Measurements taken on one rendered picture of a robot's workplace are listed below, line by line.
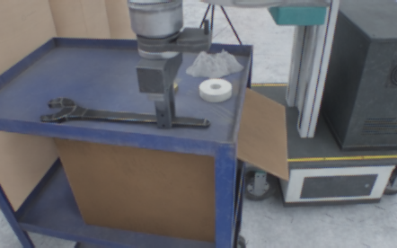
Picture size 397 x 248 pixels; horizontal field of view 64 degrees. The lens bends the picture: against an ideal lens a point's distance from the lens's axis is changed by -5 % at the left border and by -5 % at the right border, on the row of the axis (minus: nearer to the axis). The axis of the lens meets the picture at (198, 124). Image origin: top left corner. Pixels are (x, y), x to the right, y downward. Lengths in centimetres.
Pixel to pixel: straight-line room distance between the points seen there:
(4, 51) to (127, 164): 56
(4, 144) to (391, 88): 144
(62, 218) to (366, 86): 115
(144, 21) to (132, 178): 39
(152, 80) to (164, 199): 35
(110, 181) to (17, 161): 57
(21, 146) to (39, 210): 28
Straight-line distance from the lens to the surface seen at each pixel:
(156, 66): 55
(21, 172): 137
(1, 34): 113
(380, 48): 134
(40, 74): 100
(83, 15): 151
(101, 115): 72
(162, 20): 54
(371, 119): 150
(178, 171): 74
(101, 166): 81
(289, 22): 113
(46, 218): 108
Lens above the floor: 127
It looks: 36 degrees down
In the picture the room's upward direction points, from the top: 2 degrees counter-clockwise
